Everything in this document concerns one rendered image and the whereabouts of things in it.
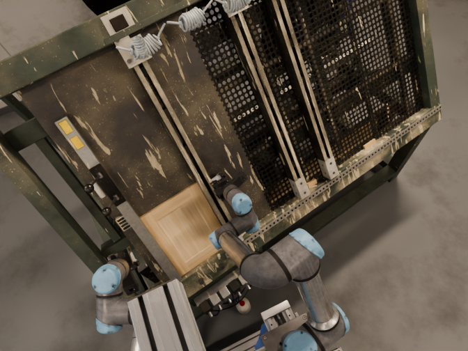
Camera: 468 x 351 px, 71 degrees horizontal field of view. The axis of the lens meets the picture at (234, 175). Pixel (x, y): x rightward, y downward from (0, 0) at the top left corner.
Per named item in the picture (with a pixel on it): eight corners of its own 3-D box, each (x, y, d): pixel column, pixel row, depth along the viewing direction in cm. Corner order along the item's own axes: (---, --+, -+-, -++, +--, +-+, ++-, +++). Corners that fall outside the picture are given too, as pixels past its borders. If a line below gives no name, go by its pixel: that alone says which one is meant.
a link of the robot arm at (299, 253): (306, 335, 130) (260, 244, 103) (333, 312, 133) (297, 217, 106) (326, 359, 120) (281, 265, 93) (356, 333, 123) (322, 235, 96)
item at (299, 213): (139, 316, 175) (143, 330, 166) (127, 302, 170) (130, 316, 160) (427, 116, 221) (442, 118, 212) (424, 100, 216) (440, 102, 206)
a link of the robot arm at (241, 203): (240, 220, 131) (232, 204, 127) (230, 209, 140) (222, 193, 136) (256, 209, 132) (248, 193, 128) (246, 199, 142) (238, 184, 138)
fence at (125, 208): (172, 280, 170) (173, 284, 166) (54, 120, 127) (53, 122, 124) (180, 274, 171) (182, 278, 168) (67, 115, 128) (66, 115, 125)
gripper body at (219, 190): (208, 182, 151) (216, 191, 140) (224, 173, 152) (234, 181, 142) (215, 195, 154) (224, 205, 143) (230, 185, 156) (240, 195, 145)
